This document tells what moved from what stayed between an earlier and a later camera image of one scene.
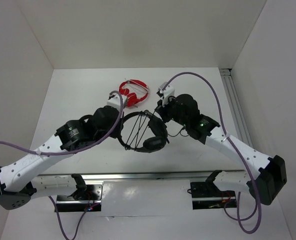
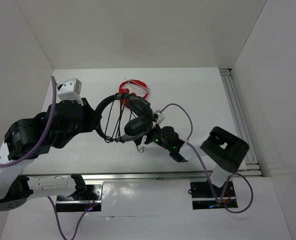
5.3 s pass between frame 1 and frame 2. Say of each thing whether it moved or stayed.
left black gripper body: moved
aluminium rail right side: stayed
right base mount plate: stayed
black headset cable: moved
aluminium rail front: stayed
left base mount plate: stayed
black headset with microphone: moved
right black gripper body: moved
